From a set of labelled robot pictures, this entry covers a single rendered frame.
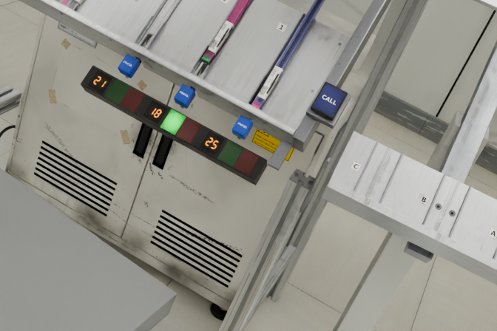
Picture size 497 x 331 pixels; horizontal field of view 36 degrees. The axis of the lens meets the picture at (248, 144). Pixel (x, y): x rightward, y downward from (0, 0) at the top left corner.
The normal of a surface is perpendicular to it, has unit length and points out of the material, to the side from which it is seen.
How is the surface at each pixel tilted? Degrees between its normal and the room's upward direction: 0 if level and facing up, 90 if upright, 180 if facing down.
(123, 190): 90
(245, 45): 48
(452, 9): 90
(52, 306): 0
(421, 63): 90
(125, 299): 0
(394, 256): 90
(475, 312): 0
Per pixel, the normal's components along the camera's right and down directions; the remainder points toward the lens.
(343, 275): 0.34, -0.81
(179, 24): -0.05, -0.28
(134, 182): -0.37, 0.36
